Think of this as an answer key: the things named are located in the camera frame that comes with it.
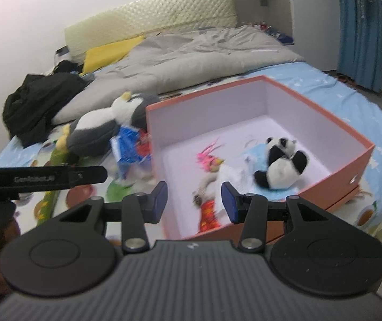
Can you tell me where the green plush massage hammer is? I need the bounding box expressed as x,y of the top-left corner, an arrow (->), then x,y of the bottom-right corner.
36,146 -> 74,225

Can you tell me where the grey duvet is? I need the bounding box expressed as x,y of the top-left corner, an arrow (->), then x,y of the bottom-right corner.
52,25 -> 307,125

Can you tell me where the blue curtain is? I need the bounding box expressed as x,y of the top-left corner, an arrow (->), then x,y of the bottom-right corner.
336,0 -> 382,93

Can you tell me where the small doll keychain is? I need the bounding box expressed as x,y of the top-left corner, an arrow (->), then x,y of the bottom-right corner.
192,177 -> 217,207

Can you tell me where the cream quilted headboard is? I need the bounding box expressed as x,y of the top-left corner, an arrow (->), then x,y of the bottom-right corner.
64,0 -> 239,56

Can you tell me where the grey wardrobe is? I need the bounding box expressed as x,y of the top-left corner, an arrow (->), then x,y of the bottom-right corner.
230,0 -> 343,73

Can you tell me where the pink feathered toy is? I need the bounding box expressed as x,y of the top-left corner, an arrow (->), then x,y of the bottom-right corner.
195,137 -> 227,175

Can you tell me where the small panda plush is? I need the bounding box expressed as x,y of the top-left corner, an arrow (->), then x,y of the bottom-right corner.
252,136 -> 311,190

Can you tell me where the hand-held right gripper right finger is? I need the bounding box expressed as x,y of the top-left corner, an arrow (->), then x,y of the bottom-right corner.
221,181 -> 329,252

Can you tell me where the orange cardboard box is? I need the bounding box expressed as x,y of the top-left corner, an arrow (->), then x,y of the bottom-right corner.
145,75 -> 376,242

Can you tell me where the red foil packet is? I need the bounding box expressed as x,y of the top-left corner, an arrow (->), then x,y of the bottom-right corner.
199,198 -> 225,234

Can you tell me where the small black cloth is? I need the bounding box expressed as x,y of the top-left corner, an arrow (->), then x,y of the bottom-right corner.
53,60 -> 81,74

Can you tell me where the black clothing pile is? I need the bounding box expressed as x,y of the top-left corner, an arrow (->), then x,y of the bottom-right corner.
2,71 -> 88,148

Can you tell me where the yellow pillow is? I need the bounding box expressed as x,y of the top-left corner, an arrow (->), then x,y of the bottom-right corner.
80,36 -> 145,76

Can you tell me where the blue plastic packet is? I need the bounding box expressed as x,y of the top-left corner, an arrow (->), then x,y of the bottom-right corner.
110,125 -> 152,178

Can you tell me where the grey penguin plush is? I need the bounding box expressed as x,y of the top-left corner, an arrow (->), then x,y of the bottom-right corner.
56,91 -> 160,156

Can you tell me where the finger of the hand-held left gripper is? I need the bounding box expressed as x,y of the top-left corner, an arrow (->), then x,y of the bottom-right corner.
73,165 -> 108,186

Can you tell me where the food printed plastic mat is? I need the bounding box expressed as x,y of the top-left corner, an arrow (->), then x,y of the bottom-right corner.
16,134 -> 382,247

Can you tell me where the pile of small colourful clutter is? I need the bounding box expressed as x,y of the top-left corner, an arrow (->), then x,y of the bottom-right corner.
250,22 -> 294,46

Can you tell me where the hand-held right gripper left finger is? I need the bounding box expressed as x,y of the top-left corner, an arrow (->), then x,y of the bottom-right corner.
58,181 -> 168,252

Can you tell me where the white tissue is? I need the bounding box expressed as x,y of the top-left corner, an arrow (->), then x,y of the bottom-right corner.
215,163 -> 255,195

